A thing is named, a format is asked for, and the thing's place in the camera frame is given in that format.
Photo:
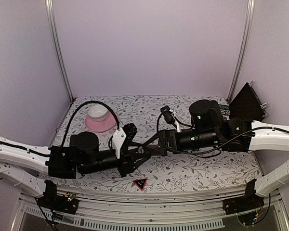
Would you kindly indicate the left aluminium frame post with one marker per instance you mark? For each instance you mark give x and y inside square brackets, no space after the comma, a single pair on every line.
[57,48]

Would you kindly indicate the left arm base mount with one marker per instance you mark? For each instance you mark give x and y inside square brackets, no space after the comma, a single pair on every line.
[66,203]

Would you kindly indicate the chip rows in case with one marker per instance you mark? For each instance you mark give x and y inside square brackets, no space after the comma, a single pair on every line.
[225,110]

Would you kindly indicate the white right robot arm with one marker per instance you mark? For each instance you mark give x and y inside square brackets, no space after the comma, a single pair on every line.
[235,135]

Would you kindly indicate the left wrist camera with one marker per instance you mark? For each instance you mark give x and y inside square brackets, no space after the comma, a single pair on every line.
[122,135]

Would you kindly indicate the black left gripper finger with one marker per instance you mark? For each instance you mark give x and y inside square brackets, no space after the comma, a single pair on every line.
[138,159]
[139,148]

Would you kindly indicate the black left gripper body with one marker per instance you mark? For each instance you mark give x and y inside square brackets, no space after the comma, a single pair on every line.
[125,165]

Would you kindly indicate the black red triangle button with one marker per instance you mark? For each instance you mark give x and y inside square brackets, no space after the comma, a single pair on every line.
[140,183]

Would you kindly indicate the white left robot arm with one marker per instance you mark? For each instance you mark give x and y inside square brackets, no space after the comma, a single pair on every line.
[82,156]

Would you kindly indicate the floral table mat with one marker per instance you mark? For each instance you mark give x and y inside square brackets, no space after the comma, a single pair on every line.
[171,173]

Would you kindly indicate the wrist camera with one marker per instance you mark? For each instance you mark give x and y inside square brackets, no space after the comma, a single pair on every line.
[170,118]
[122,135]

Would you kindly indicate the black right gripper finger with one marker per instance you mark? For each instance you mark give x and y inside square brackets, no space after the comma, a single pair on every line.
[152,153]
[149,141]

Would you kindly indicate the pink saucer plate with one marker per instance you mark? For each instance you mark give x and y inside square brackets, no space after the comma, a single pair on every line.
[100,126]

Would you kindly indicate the aluminium frame post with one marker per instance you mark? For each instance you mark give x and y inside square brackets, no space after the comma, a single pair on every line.
[242,49]
[57,48]

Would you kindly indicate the black poker set case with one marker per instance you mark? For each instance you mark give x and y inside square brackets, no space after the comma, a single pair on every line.
[247,105]

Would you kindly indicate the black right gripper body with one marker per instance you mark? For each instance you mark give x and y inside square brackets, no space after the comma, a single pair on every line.
[171,134]

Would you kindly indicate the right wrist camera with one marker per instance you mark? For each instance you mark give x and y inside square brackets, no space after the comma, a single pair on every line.
[170,118]

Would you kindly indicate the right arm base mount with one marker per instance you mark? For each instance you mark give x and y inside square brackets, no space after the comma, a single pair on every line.
[243,203]

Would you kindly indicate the white ceramic bowl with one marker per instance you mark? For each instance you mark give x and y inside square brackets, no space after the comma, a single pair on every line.
[98,113]

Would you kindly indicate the metal front rail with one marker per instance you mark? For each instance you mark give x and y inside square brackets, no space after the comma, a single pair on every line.
[180,211]

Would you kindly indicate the right aluminium frame post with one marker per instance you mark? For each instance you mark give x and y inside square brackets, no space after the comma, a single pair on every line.
[242,49]

